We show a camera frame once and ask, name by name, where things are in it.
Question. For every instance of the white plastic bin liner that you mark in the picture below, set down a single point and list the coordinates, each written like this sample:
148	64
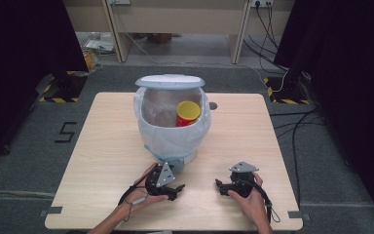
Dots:
172	139

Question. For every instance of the grey tape strip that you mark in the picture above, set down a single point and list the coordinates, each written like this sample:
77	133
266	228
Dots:
297	215

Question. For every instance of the yellow plastic bag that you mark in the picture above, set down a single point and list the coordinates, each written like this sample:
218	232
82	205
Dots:
92	60

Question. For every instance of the grey-blue pedal trash can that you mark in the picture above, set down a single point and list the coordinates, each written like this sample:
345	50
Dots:
170	81

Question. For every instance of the black curtain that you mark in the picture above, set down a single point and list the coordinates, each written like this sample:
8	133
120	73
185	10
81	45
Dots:
22	65
347	81

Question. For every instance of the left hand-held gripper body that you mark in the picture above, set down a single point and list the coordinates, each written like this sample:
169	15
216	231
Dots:
160	182

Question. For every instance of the papers on floor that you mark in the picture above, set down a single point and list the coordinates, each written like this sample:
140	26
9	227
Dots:
99	44

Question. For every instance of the person's right hand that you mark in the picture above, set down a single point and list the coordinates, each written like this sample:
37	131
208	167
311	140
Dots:
254	208

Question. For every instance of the person's left hand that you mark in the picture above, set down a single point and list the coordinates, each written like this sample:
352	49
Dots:
139	196

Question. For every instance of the white wall power outlet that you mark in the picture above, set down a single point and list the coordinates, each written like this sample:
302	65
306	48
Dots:
261	2

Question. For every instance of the hazard-striped stand base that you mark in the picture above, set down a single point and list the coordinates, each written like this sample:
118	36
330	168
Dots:
61	87
282	92

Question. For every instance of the red chip can yellow lid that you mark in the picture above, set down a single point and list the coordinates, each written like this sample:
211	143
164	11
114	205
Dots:
187	112

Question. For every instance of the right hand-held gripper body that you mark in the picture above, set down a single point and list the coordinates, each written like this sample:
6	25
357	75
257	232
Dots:
243	182

